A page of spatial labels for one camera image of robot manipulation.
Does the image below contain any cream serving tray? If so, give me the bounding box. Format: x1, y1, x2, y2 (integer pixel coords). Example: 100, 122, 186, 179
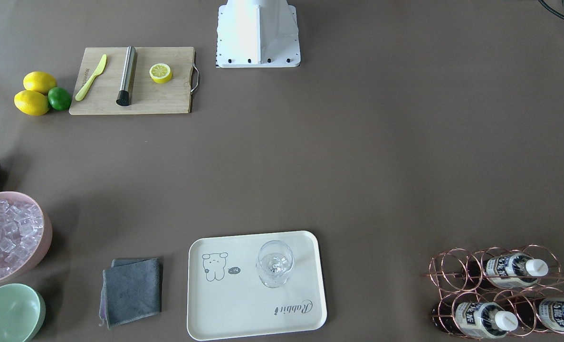
187, 231, 327, 341

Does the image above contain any pink bowl of ice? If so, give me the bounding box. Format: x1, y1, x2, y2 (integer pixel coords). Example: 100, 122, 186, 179
0, 192, 52, 282

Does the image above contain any yellow plastic knife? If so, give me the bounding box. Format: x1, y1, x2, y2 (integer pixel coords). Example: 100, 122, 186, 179
75, 54, 107, 101

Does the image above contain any yellow lemon outer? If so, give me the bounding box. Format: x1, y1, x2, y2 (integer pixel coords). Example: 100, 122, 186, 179
14, 90, 50, 115

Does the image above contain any green lime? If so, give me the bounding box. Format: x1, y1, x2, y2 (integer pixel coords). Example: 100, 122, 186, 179
47, 87, 72, 111

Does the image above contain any half lemon slice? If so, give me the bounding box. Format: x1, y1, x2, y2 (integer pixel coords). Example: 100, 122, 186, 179
149, 63, 172, 84

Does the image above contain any wine glass on tray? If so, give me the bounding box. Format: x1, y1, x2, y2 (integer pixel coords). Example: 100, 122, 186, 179
256, 240, 295, 288

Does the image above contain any steel muddler black tip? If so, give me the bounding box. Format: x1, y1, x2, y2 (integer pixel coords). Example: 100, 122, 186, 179
116, 46, 137, 106

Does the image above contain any copper wire bottle basket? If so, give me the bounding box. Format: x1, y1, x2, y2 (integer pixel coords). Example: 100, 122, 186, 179
427, 245, 564, 342

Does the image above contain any bamboo cutting board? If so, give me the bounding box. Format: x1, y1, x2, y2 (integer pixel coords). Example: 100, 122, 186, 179
69, 47, 199, 115

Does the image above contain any mint green bowl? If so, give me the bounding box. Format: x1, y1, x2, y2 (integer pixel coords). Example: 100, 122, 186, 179
0, 283, 46, 342

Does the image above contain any grey folded cloth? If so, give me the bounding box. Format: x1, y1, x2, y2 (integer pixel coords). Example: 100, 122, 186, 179
99, 258, 162, 330

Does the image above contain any yellow lemon near board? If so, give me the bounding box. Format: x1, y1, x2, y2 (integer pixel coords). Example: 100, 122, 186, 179
23, 71, 57, 95

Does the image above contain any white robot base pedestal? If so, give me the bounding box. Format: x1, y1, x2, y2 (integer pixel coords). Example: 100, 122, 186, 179
215, 0, 301, 68

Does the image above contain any tea bottle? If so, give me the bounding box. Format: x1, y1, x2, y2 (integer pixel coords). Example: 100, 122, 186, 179
516, 297, 564, 333
431, 302, 519, 339
461, 253, 549, 290

